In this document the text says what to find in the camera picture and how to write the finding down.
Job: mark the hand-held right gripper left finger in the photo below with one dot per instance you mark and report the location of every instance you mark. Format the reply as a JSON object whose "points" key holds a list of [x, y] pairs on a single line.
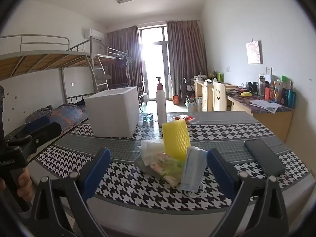
{"points": [[97, 175]]}

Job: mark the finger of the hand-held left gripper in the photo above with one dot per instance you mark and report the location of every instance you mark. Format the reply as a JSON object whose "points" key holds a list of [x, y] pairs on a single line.
{"points": [[37, 124], [49, 130]]}

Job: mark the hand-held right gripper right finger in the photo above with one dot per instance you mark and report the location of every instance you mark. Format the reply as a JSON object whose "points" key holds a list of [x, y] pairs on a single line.
{"points": [[222, 175]]}

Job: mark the blue face mask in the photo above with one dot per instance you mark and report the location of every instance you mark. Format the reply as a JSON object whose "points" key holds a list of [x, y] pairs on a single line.
{"points": [[193, 167]]}

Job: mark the green printed plastic bag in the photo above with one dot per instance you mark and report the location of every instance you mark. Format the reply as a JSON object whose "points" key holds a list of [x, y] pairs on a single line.
{"points": [[167, 167]]}

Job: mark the yellow foam net sleeve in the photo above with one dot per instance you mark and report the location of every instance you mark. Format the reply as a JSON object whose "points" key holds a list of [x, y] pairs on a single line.
{"points": [[176, 138]]}

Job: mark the white soft cloth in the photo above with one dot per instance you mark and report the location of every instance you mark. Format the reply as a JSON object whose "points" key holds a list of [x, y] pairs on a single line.
{"points": [[151, 150]]}

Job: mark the white foam box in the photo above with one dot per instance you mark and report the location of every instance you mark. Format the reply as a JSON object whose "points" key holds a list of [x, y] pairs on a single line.
{"points": [[111, 113]]}

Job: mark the person's left hand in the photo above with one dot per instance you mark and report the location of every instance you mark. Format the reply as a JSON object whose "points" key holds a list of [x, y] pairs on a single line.
{"points": [[26, 185]]}

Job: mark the blue patterned quilt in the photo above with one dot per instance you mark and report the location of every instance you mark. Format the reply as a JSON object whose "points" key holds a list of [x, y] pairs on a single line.
{"points": [[64, 113]]}

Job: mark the houndstooth tablecloth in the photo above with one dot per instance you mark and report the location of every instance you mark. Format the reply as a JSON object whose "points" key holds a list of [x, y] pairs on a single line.
{"points": [[222, 133]]}

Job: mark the black smartphone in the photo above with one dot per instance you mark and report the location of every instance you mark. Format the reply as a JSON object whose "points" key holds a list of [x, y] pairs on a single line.
{"points": [[265, 156]]}

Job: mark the large metal bunk bed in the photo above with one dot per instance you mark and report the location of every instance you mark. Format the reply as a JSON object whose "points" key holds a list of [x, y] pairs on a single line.
{"points": [[49, 58]]}

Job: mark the red snack packet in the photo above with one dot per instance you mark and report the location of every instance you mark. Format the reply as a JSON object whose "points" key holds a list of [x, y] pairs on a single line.
{"points": [[184, 118]]}

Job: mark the wooden desk with cloth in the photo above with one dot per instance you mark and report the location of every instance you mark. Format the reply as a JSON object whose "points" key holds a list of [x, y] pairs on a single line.
{"points": [[271, 123]]}

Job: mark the white trash bin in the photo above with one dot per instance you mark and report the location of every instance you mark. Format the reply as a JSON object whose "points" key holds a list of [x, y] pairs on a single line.
{"points": [[192, 106]]}

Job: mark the blue liquid spray bottle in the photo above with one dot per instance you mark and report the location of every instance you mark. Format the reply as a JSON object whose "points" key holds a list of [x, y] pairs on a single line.
{"points": [[148, 118]]}

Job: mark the dark patterned desk cloth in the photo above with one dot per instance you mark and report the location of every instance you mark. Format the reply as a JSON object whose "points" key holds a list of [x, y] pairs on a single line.
{"points": [[246, 102]]}

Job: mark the wooden smiley chair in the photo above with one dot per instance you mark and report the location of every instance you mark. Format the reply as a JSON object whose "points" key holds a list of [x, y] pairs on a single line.
{"points": [[219, 96]]}

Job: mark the wooden desk with drawers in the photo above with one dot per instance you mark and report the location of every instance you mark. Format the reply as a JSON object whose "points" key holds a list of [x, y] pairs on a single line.
{"points": [[205, 96]]}

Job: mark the printed papers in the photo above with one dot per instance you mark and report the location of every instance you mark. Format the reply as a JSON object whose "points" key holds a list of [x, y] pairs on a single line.
{"points": [[266, 105]]}

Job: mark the yellow desk object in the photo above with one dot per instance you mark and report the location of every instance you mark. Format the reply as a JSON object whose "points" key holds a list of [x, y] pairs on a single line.
{"points": [[246, 94]]}

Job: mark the orange floor object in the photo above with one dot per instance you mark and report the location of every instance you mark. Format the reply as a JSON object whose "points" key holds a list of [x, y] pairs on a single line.
{"points": [[176, 100]]}

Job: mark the dark standing bag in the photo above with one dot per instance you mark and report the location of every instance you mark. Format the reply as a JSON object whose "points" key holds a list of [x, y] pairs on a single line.
{"points": [[184, 90]]}

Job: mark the white pump bottle red top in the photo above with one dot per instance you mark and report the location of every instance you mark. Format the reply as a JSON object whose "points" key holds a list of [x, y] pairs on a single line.
{"points": [[161, 103]]}

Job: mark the black folding chair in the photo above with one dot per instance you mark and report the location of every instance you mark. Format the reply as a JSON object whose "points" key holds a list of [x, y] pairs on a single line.
{"points": [[141, 88]]}

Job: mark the green paper bag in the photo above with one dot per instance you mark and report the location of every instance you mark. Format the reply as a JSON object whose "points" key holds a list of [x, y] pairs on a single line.
{"points": [[219, 77]]}

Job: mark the small metal bunk bed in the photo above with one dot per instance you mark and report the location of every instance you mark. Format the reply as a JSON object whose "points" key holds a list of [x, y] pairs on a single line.
{"points": [[112, 54]]}

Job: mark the dark hanging clothes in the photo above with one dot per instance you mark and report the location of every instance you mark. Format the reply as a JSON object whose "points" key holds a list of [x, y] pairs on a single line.
{"points": [[122, 61]]}

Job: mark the white desk appliance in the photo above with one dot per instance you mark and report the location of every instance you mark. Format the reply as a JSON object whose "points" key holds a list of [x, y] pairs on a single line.
{"points": [[200, 76]]}

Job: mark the row of toiletry bottles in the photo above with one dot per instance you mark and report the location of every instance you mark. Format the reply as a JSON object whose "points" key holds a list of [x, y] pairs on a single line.
{"points": [[284, 93]]}

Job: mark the brown curtain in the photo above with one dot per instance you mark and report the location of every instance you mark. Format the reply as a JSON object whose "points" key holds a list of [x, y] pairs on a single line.
{"points": [[185, 54], [123, 54]]}

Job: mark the white air conditioner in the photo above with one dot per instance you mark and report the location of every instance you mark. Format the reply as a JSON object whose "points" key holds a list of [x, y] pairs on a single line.
{"points": [[93, 33]]}

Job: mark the glass balcony door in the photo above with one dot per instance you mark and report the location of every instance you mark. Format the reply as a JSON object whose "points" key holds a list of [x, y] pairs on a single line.
{"points": [[155, 61]]}

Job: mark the white double wall socket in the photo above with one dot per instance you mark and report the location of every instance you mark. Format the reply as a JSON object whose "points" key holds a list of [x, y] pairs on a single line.
{"points": [[268, 70]]}

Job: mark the wall poster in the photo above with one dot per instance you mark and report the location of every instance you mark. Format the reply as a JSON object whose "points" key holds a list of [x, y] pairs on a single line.
{"points": [[254, 51]]}

